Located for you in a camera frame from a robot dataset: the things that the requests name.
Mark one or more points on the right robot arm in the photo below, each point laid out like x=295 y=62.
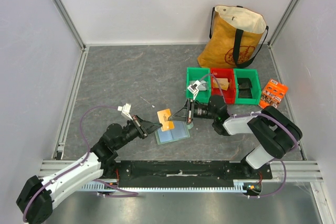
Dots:
x=276 y=134

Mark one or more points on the black cards in bin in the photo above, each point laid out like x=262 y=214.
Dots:
x=244 y=88

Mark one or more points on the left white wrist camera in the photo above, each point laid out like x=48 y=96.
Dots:
x=125 y=111

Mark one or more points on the brown cards in bin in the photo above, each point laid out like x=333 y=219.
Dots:
x=221 y=83

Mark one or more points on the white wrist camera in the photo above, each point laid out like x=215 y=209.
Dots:
x=125 y=111
x=193 y=90

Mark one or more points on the light green card holder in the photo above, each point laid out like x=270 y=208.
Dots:
x=180 y=132

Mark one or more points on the green bin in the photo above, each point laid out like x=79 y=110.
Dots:
x=193 y=73
x=251 y=74

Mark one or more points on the grey cable duct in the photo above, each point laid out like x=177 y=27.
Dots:
x=94 y=186

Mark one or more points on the silver cards in bin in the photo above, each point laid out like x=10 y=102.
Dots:
x=203 y=86

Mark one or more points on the orange packet box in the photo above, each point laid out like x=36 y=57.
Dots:
x=272 y=94

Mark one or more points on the red bin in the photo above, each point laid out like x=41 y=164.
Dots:
x=230 y=94

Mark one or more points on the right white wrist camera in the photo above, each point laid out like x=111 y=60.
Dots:
x=193 y=90

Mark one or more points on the right green bin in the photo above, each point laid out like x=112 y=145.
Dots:
x=251 y=74

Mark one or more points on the yellow tote bag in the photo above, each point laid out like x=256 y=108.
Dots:
x=234 y=35

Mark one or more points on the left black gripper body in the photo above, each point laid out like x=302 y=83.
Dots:
x=134 y=129

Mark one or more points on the orange credit card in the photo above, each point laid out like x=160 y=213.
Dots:
x=163 y=117

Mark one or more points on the left green bin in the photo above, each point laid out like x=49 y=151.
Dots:
x=193 y=73

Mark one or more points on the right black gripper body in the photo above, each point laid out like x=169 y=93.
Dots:
x=189 y=111

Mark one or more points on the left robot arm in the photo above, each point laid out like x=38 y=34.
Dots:
x=40 y=196

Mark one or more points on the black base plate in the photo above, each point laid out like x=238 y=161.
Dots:
x=182 y=173

